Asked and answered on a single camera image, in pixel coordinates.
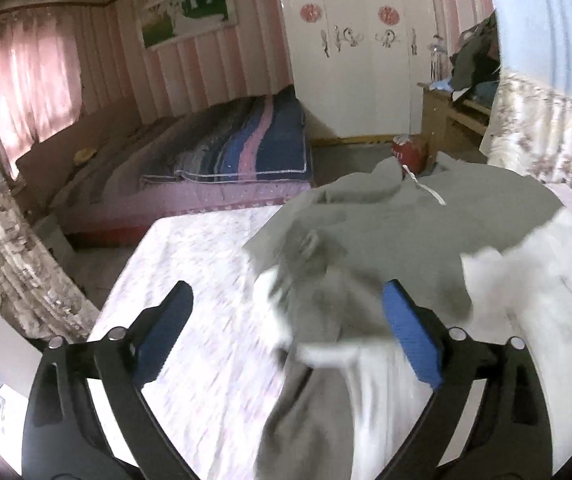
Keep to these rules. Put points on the red container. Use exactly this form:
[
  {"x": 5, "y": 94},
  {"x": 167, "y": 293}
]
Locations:
[{"x": 408, "y": 152}]

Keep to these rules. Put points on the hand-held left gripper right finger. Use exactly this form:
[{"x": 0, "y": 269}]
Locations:
[{"x": 413, "y": 335}]

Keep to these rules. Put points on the white wardrobe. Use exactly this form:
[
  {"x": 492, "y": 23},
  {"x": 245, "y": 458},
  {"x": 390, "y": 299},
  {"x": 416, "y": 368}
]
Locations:
[{"x": 361, "y": 85}]

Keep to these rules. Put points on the grey and white hoodie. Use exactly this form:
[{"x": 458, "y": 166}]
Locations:
[{"x": 391, "y": 230}]

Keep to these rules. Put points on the low bed with pink base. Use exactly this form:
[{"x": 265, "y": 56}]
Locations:
[{"x": 130, "y": 180}]

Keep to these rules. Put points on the landscape wall picture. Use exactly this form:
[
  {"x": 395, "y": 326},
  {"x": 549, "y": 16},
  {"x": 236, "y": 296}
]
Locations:
[{"x": 190, "y": 10}]

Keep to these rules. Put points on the pink window curtain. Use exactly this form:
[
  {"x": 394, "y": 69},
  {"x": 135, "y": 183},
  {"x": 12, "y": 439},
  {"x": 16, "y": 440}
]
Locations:
[{"x": 30, "y": 85}]

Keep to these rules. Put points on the blue pink striped blanket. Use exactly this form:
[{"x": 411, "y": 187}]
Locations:
[{"x": 246, "y": 145}]

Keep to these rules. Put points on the blue floral bed curtain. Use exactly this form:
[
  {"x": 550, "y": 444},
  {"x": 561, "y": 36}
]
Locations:
[
  {"x": 551, "y": 110},
  {"x": 10, "y": 260}
]

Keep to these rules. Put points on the pile of dark clothes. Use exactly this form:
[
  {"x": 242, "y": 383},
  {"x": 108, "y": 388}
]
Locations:
[{"x": 473, "y": 52}]

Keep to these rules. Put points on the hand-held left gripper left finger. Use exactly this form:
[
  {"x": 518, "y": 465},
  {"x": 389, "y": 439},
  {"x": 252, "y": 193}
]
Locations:
[{"x": 160, "y": 332}]

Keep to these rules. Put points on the hanging metal ornament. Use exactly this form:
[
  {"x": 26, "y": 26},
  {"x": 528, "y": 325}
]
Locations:
[{"x": 437, "y": 57}]

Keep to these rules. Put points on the wooden side cabinet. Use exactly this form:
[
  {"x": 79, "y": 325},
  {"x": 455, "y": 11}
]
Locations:
[{"x": 438, "y": 120}]

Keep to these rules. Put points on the round red wardrobe decoration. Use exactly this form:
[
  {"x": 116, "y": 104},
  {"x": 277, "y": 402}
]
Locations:
[
  {"x": 388, "y": 14},
  {"x": 310, "y": 13}
]

